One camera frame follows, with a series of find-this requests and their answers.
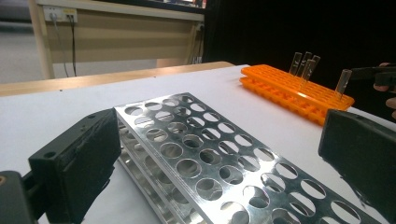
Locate white board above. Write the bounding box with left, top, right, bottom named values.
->
left=0, top=63, right=396, bottom=224

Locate orange test tube rack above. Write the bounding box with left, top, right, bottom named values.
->
left=239, top=63, right=356, bottom=126

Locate metal test tube rack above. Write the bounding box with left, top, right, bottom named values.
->
left=114, top=91, right=384, bottom=224

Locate beige wooden desk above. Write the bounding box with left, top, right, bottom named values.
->
left=27, top=0, right=206, bottom=80

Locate wooden table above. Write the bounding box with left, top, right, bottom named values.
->
left=0, top=61, right=235, bottom=97

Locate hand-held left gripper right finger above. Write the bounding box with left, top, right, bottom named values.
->
left=318, top=108, right=396, bottom=224

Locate white cable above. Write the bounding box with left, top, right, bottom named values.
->
left=50, top=12, right=70, bottom=78

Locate black cable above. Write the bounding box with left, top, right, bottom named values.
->
left=68, top=14, right=78, bottom=77

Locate wall power outlet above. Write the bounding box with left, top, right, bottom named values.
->
left=43, top=7, right=78, bottom=23

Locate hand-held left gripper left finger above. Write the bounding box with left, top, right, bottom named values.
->
left=28, top=107, right=122, bottom=224

